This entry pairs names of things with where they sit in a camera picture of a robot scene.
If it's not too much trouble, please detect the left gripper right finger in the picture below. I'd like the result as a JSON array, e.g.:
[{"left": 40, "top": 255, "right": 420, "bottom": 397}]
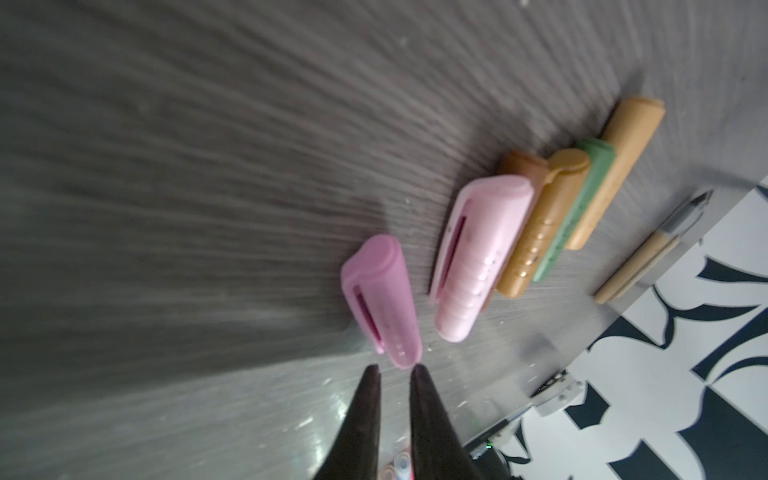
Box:
[{"left": 409, "top": 364, "right": 482, "bottom": 480}]

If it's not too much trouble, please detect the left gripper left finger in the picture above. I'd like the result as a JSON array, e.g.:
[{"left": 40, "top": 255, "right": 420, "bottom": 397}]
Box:
[{"left": 314, "top": 364, "right": 382, "bottom": 480}]

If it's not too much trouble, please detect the red marker pen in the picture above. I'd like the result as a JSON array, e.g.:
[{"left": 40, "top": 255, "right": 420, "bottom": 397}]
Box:
[{"left": 393, "top": 451, "right": 413, "bottom": 480}]

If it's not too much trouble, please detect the lilac pen cap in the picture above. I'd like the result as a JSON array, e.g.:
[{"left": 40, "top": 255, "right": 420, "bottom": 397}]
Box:
[{"left": 340, "top": 234, "right": 422, "bottom": 370}]

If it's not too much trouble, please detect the pink pen cap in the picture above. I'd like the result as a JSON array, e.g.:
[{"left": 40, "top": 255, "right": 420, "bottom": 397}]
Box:
[{"left": 429, "top": 175, "right": 535, "bottom": 343}]

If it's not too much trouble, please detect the dark tan pen cap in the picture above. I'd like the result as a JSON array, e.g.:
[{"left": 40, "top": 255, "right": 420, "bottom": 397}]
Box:
[{"left": 530, "top": 148, "right": 591, "bottom": 282}]

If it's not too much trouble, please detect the tan pen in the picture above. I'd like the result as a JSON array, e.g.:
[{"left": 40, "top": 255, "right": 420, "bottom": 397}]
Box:
[{"left": 593, "top": 190, "right": 713, "bottom": 304}]

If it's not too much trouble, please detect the brown pen cap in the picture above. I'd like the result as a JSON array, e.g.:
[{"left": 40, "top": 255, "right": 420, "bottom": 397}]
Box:
[{"left": 492, "top": 151, "right": 550, "bottom": 298}]

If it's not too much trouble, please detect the green pen cap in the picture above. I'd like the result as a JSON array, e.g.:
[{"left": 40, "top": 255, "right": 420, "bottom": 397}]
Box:
[{"left": 532, "top": 138, "right": 616, "bottom": 283}]

